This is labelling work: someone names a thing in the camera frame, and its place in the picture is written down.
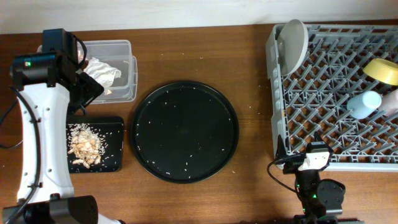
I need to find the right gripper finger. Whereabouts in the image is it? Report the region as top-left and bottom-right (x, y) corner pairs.
(273, 135), (287, 164)
(313, 131), (323, 143)

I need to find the white napkin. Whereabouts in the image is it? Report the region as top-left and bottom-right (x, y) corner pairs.
(83, 57), (121, 88)

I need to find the food scraps pile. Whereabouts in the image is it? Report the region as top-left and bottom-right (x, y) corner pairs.
(67, 123), (108, 169)

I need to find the light blue cup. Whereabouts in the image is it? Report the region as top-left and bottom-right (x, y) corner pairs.
(347, 91), (382, 119)

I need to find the yellow bowl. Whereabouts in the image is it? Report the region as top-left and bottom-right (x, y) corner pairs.
(363, 58), (397, 86)

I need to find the grey plate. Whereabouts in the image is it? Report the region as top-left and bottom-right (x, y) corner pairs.
(277, 19), (309, 76)

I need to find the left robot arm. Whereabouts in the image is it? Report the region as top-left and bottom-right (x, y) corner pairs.
(2, 29), (113, 223)

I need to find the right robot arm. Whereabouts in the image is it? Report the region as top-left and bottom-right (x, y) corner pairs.
(269, 133), (346, 224)

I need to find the grey dishwasher rack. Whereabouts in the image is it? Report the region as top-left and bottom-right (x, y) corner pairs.
(266, 24), (397, 172)

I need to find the clear plastic waste bin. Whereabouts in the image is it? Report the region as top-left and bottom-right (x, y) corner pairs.
(84, 40), (137, 104)

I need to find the black rectangular tray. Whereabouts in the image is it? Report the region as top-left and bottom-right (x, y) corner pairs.
(67, 116), (124, 174)

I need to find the round black serving tray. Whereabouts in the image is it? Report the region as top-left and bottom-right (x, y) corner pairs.
(129, 81), (239, 184)

